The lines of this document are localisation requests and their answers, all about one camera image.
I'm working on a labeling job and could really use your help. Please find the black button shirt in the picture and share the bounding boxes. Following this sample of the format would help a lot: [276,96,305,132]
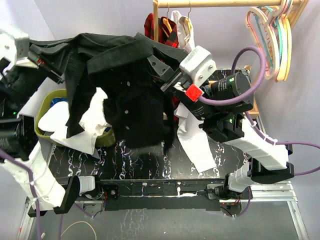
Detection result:
[32,33,188,152]

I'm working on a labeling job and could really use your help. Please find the aluminium table frame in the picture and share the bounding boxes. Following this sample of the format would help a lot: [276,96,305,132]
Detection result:
[17,181,309,240]

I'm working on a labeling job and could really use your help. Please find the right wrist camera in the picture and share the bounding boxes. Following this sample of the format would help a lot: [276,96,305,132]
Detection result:
[179,46,217,102]

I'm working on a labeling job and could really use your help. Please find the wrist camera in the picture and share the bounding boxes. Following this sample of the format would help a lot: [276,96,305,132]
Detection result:
[0,23,34,68]
[179,46,217,102]

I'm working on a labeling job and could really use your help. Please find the white shirt in basket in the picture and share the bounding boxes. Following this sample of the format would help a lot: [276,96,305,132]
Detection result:
[38,87,113,155]

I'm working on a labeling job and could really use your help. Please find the cream cable on floor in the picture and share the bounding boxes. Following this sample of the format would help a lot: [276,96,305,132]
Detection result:
[41,221,98,240]

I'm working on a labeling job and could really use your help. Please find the red plaid hanging shirt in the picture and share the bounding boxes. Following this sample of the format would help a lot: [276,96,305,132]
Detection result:
[144,13,179,48]

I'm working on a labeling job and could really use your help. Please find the blue garment in basket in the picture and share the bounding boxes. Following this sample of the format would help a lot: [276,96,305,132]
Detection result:
[50,97,68,108]

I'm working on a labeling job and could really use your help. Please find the yellow plastic hanger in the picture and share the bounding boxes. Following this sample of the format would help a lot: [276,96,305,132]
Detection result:
[276,14,292,82]

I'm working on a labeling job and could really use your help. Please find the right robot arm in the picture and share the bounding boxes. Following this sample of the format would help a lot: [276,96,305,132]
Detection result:
[147,54,295,200]

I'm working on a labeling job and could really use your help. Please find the wooden clothes rack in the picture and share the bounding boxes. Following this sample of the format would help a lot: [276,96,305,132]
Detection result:
[152,0,310,120]

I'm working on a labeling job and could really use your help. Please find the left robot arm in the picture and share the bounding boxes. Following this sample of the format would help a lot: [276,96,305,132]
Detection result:
[0,24,104,217]

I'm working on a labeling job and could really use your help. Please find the green plastic laundry basket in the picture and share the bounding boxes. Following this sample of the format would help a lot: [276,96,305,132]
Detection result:
[34,88,116,148]

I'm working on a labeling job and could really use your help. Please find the teal plastic hanger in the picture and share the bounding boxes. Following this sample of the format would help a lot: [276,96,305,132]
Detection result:
[259,0,293,64]

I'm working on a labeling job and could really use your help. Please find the pink plastic hanger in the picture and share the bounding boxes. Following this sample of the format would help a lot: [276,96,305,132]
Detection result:
[247,0,293,78]

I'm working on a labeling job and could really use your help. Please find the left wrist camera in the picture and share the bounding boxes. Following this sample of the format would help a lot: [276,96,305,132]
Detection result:
[0,23,34,68]

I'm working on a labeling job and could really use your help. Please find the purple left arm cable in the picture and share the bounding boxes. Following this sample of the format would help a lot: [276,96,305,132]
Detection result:
[0,149,93,240]

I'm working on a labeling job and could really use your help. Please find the white hanging shirt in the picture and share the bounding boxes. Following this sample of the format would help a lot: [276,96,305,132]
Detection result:
[170,10,216,173]

